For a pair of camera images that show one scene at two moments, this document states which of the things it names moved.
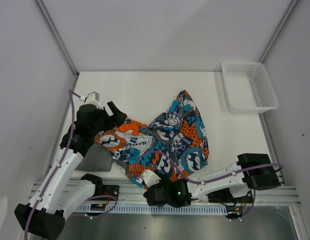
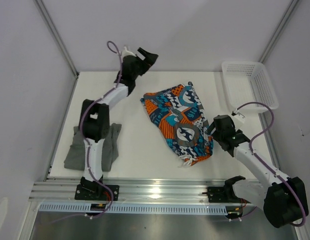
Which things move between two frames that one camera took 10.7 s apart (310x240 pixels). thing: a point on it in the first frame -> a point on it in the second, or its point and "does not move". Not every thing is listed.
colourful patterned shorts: x=173 y=144 -> x=179 y=113
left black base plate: x=110 y=190 does not move
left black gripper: x=119 y=117 -> x=149 y=58
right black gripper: x=168 y=182 -> x=210 y=128
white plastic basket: x=249 y=88 does not move
